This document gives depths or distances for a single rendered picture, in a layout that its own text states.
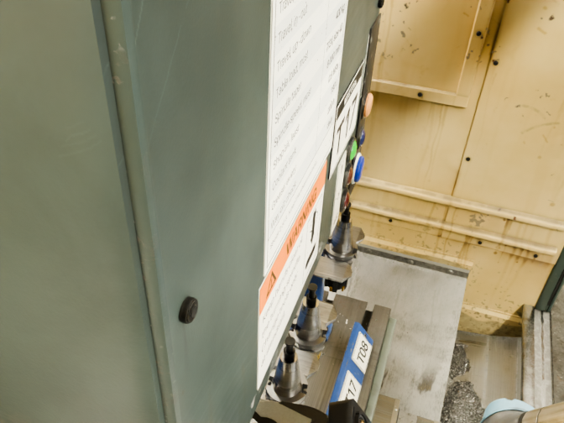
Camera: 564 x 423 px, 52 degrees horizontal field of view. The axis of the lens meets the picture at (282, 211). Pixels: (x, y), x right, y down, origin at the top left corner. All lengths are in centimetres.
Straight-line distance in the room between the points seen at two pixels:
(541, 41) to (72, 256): 120
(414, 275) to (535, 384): 40
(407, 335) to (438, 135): 53
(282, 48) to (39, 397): 21
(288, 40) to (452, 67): 107
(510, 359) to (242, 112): 156
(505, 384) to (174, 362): 150
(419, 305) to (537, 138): 54
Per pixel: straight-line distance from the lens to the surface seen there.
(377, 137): 146
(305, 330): 94
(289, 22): 30
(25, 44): 18
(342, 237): 108
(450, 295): 165
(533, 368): 160
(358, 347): 131
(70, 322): 25
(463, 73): 135
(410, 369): 158
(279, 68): 29
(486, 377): 173
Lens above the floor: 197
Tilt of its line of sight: 39 degrees down
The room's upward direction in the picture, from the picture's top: 3 degrees clockwise
